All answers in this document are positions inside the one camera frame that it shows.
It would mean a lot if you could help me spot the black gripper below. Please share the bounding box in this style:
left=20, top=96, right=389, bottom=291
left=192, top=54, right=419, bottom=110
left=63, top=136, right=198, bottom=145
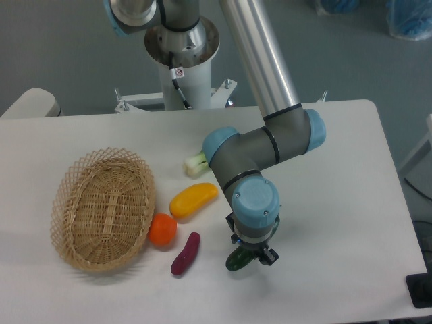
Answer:
left=225, top=213, right=280, bottom=266

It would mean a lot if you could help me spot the dark green cucumber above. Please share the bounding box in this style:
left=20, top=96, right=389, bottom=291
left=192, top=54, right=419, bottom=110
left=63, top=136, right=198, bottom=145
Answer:
left=225, top=246, right=257, bottom=272

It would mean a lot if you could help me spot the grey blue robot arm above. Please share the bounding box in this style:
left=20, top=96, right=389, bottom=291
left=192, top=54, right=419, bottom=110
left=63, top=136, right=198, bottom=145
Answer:
left=104, top=1, right=326, bottom=271

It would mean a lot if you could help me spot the purple sweet potato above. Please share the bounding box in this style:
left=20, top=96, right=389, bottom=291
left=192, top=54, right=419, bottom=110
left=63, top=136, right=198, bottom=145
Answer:
left=171, top=232, right=200, bottom=276

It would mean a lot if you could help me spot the yellow mango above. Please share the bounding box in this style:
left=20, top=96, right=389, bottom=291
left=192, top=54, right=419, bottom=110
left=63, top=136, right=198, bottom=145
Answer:
left=169, top=182, right=219, bottom=219

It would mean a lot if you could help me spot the orange fruit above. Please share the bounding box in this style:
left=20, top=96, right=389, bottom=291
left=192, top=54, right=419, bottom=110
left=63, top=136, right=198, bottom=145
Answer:
left=148, top=213, right=178, bottom=246

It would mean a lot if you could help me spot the green bok choy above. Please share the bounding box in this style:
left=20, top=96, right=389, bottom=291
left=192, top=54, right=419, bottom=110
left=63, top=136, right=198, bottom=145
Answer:
left=183, top=151, right=210, bottom=178

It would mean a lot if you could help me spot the black device at edge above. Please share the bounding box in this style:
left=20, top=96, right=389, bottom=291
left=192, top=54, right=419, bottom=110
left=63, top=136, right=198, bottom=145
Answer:
left=406, top=273, right=431, bottom=308

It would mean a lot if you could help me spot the woven wicker basket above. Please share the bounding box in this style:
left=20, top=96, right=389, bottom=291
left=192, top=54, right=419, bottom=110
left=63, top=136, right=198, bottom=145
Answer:
left=51, top=148, right=156, bottom=272

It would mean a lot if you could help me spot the blue plastic bag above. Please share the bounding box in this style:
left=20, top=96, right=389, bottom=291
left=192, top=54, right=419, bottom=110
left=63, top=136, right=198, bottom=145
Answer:
left=386, top=0, right=431, bottom=41

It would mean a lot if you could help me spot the white chair back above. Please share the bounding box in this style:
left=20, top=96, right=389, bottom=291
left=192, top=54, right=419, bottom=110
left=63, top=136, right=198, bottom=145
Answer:
left=1, top=88, right=64, bottom=120

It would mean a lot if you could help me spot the white side table frame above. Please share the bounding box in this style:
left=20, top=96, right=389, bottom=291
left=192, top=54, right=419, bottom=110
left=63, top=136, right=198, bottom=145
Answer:
left=398, top=115, right=431, bottom=177

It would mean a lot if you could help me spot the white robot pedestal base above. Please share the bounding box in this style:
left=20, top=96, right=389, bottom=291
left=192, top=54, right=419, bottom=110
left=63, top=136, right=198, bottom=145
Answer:
left=115, top=16, right=238, bottom=113

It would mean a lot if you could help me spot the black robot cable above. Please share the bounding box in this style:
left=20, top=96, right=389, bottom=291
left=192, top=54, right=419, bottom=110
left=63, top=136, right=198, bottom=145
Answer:
left=167, top=51, right=193, bottom=110

